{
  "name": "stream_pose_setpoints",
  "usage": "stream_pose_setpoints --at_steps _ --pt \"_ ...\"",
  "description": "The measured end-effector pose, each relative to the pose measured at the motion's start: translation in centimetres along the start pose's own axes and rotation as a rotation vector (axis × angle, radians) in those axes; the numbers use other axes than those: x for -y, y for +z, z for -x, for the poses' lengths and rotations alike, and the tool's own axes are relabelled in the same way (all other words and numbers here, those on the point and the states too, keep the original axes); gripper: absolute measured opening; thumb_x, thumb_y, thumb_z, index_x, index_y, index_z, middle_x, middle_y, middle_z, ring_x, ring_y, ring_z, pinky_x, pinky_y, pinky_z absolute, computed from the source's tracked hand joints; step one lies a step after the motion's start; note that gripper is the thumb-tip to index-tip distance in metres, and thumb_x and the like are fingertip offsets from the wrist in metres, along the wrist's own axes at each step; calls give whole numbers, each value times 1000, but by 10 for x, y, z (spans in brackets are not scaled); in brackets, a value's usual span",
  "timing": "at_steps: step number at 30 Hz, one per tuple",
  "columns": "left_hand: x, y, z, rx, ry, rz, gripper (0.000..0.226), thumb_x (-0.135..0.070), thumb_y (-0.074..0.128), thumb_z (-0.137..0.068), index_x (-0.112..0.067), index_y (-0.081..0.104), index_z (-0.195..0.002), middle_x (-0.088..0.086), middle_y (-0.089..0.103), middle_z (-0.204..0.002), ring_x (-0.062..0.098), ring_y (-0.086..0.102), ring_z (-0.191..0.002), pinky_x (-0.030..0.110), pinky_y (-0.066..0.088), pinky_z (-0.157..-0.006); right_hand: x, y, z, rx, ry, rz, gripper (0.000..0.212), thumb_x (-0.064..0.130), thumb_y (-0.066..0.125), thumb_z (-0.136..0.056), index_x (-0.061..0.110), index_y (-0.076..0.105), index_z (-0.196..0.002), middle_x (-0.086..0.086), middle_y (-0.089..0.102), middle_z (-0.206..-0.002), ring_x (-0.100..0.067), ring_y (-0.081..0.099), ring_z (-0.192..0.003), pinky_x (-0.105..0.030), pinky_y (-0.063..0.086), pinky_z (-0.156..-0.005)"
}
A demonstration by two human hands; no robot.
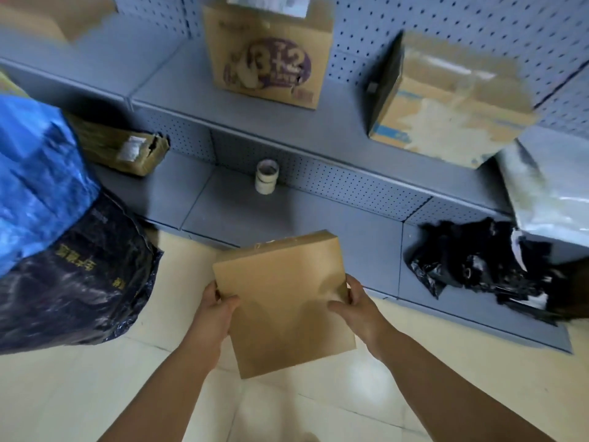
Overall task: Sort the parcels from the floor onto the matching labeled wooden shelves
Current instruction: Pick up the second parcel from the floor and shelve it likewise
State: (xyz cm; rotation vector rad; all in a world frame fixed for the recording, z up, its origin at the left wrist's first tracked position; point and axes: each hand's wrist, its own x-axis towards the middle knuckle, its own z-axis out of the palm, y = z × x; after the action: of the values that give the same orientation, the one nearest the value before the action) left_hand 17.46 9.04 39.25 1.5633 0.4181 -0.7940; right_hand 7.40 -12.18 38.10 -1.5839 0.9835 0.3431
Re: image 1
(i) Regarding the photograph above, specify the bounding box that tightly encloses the person's left hand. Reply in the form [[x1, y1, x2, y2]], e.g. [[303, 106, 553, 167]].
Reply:
[[179, 281, 241, 360]]

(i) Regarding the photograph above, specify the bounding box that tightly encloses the person's right hand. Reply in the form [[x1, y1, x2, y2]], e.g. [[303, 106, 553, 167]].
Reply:
[[327, 274, 396, 362]]

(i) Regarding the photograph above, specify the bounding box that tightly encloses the brown parcel box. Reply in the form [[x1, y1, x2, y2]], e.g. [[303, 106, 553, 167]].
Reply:
[[212, 230, 358, 381]]

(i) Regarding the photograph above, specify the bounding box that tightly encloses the person's left forearm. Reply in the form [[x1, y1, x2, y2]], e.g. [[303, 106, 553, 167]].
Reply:
[[99, 338, 221, 442]]

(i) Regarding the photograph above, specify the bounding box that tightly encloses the person's right forearm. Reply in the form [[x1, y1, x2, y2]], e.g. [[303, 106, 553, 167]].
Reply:
[[368, 331, 560, 442]]

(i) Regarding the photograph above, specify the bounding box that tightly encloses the crushed cardboard parcel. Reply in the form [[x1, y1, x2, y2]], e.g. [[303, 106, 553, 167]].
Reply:
[[64, 112, 171, 178]]

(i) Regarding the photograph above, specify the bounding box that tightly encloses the printed 3+2 carton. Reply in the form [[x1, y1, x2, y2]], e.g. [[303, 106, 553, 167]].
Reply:
[[202, 0, 336, 110]]

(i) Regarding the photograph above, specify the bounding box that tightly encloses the pile of black plastic bags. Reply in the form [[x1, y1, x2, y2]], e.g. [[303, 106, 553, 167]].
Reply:
[[407, 217, 574, 325]]

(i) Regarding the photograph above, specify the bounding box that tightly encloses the beige tape roll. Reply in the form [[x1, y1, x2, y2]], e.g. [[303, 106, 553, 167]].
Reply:
[[255, 160, 280, 195]]

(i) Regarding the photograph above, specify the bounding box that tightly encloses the large blue black bag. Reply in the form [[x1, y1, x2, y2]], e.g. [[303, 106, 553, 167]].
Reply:
[[0, 94, 164, 356]]

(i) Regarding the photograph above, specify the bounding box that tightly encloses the stack of white mailer bags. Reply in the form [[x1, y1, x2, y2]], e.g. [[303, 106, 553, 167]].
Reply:
[[495, 128, 589, 247]]

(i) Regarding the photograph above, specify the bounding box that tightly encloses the grey metal pegboard rack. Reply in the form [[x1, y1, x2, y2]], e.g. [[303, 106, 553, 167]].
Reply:
[[0, 0, 589, 355]]

